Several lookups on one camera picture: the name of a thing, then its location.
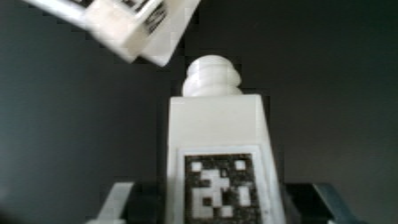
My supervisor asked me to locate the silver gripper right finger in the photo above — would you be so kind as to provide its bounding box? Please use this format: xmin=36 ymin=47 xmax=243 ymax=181
xmin=286 ymin=183 xmax=368 ymax=224

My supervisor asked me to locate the white marker tag sheet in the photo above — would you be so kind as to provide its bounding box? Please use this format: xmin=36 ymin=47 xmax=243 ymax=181
xmin=23 ymin=0 xmax=94 ymax=25

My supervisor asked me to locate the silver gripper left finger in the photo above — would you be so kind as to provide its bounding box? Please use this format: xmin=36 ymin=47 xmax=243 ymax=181
xmin=87 ymin=182 xmax=135 ymax=224

